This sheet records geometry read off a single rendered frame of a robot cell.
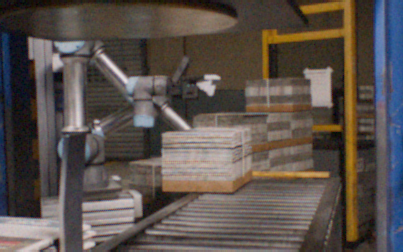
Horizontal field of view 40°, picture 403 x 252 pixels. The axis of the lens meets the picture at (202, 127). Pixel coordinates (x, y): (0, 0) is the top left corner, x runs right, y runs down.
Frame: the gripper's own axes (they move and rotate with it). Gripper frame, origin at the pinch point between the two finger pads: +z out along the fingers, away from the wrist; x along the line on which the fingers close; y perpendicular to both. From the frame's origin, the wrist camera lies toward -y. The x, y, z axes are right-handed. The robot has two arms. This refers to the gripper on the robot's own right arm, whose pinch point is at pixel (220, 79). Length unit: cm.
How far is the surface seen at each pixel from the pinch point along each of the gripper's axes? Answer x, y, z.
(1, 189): 81, 39, -43
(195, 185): -9.2, 39.7, -10.9
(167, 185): -11.1, 39.8, -22.3
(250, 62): -769, -162, -27
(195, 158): -8.3, 29.3, -10.7
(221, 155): -6.8, 28.3, -0.5
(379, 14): 98, 6, 40
